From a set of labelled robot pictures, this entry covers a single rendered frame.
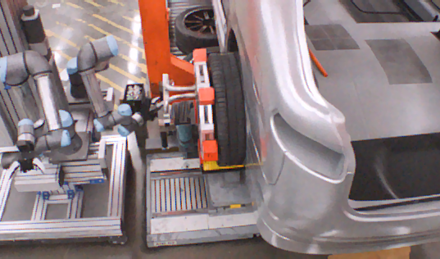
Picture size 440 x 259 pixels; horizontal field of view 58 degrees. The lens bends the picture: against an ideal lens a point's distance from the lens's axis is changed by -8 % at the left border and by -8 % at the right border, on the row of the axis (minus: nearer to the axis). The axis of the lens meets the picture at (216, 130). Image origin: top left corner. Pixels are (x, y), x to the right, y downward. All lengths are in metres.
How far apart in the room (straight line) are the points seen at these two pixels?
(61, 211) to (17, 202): 0.35
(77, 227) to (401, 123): 2.09
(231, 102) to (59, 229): 1.42
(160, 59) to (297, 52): 1.47
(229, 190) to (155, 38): 1.11
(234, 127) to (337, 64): 0.80
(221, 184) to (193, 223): 0.33
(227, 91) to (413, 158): 1.06
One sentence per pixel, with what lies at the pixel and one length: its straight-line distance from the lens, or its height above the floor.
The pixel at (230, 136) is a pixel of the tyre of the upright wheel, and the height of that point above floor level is 0.94.
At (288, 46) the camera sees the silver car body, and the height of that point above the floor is 1.68.
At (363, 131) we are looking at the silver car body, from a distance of 2.37.
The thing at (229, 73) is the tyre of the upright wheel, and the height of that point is 1.17.
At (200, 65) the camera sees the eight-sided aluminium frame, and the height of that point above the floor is 1.12.
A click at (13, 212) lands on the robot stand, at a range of 3.10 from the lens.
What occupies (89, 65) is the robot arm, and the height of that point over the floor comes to 1.24.
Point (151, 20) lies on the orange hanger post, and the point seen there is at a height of 1.22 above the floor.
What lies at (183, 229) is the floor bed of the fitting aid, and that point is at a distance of 2.87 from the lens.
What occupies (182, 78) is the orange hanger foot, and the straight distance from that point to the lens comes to 2.91.
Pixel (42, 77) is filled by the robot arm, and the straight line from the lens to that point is 2.06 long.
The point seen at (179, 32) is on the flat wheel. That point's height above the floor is 0.49.
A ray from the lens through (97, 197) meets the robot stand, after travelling 2.96.
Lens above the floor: 2.48
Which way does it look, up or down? 44 degrees down
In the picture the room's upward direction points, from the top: 1 degrees counter-clockwise
